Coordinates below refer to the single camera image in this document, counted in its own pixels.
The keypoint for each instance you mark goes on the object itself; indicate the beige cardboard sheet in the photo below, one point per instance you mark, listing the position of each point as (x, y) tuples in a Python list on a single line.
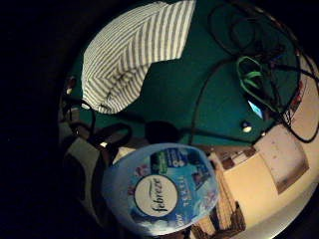
[(249, 186)]

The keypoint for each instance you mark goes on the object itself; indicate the small device with lit screen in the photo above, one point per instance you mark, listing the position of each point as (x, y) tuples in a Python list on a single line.
[(255, 109)]

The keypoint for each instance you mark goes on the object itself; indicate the blue labelled spray bottle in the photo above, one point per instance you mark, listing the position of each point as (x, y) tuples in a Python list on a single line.
[(166, 192)]

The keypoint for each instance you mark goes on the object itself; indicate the white paper sheet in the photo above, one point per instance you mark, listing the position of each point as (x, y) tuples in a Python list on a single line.
[(282, 159)]

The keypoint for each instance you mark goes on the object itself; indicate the the person in striped shirt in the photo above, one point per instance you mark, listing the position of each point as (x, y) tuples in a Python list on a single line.
[(133, 53)]

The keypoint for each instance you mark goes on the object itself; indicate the small round pale knob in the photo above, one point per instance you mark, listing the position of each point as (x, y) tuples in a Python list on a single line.
[(246, 126)]

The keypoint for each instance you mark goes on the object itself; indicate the brown wicker basket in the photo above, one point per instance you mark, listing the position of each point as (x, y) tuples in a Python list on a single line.
[(226, 215)]

